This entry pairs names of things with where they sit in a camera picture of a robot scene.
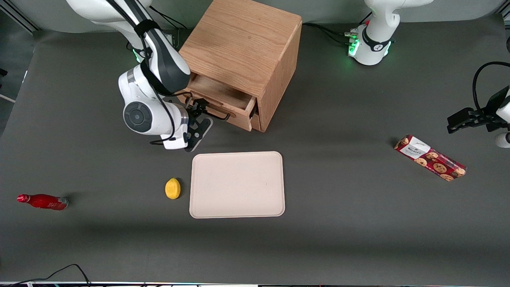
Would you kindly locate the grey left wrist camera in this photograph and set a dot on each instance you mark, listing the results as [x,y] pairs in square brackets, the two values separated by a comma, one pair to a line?
[503,140]

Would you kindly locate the wooden drawer cabinet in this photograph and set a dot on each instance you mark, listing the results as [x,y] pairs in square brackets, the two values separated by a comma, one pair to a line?
[239,40]

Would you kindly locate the beige rectangular tray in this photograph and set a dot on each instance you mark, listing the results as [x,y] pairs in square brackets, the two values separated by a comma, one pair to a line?
[237,185]

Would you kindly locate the red bottle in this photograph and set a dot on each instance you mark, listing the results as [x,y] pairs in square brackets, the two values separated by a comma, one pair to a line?
[44,201]

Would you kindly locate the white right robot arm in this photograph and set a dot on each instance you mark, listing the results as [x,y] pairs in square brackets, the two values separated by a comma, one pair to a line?
[159,52]

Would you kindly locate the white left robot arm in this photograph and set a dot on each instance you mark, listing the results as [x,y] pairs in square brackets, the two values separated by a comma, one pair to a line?
[374,44]

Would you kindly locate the yellow lemon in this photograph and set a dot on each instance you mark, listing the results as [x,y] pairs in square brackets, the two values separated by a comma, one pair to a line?
[172,189]

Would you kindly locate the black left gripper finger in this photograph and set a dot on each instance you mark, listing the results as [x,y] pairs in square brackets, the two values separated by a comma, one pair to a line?
[458,122]
[470,112]

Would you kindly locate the red tartan cookie box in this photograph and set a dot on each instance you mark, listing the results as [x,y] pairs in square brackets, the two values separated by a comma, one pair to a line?
[430,157]

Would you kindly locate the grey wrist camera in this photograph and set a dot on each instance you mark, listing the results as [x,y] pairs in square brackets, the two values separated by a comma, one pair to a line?
[199,134]
[503,140]

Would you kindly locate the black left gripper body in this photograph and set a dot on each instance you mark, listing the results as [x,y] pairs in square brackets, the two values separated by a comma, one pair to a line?
[488,113]

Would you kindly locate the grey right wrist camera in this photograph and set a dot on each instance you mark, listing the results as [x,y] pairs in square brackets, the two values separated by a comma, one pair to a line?
[199,134]

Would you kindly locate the metal frame rail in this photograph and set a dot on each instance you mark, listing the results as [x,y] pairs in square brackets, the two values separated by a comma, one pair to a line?
[504,14]
[20,16]

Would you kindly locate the closed wooden drawer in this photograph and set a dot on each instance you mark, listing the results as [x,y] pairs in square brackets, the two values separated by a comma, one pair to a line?
[255,121]

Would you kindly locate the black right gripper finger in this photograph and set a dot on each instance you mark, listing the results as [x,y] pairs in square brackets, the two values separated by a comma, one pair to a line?
[199,114]
[201,103]

